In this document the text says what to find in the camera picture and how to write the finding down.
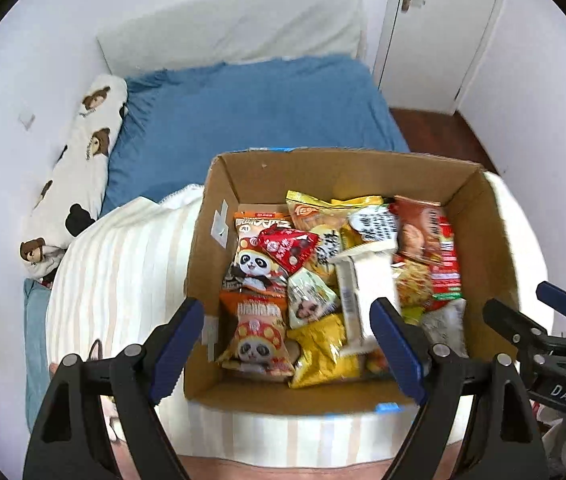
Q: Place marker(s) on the red noodle packet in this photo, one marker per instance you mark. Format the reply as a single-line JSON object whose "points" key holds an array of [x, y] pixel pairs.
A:
{"points": [[445, 270]]}

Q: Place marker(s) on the brown snack packet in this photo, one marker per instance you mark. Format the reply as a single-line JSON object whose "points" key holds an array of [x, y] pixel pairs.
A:
{"points": [[415, 230]]}

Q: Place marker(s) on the pink cloth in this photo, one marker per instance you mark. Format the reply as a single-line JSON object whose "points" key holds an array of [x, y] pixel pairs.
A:
{"points": [[283, 471]]}

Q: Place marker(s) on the orange panda snack packet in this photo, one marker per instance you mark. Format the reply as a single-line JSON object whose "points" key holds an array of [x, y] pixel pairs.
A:
{"points": [[250, 265], [258, 340]]}

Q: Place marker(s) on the green white snack packet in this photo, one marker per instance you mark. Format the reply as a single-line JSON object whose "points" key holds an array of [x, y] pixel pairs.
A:
{"points": [[308, 300]]}

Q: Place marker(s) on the long white snack packet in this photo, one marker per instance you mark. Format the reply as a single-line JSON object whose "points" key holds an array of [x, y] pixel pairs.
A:
{"points": [[368, 290]]}

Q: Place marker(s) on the blue duvet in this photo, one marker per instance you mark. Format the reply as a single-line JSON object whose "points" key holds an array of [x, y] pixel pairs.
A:
{"points": [[243, 120]]}

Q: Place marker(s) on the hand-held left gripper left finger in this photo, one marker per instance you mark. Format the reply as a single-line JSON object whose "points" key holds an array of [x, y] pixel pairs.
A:
{"points": [[178, 345]]}

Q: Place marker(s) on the yellow bun snack packet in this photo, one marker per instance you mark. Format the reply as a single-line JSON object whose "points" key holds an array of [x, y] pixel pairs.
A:
{"points": [[313, 215]]}

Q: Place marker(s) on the white pillow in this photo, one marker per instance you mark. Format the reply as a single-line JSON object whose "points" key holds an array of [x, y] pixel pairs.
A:
{"points": [[233, 30]]}

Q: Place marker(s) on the red triangular snack packet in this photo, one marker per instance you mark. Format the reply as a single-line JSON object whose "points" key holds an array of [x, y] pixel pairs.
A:
{"points": [[288, 249]]}

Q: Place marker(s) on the white door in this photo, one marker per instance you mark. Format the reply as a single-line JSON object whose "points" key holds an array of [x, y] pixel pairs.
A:
{"points": [[438, 35]]}

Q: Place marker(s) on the bear print pillow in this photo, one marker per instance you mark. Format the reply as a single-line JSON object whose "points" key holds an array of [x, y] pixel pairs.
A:
{"points": [[83, 170]]}

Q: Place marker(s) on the yellow foil snack packet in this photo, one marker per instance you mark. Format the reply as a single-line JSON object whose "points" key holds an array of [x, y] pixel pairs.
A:
{"points": [[320, 355]]}

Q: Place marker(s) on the white speckled snack packet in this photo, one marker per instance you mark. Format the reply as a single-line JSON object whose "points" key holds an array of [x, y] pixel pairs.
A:
{"points": [[445, 322]]}

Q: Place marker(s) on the black white print packet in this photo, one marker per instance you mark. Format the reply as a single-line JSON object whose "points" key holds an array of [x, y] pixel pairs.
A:
{"points": [[373, 225]]}

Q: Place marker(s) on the yellow packet black calligraphy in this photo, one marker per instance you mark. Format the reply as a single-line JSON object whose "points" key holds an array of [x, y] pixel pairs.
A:
{"points": [[327, 251]]}

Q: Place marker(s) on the striped white blanket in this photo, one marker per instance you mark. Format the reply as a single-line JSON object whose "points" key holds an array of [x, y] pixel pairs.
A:
{"points": [[123, 270]]}

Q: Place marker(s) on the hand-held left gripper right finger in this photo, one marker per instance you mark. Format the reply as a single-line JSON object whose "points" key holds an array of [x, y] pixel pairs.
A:
{"points": [[398, 355]]}

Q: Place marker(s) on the light blue sheet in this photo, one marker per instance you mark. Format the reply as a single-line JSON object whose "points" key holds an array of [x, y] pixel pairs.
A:
{"points": [[33, 340]]}

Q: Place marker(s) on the brown cardboard box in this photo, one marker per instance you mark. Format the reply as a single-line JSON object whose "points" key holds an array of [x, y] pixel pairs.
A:
{"points": [[343, 175]]}

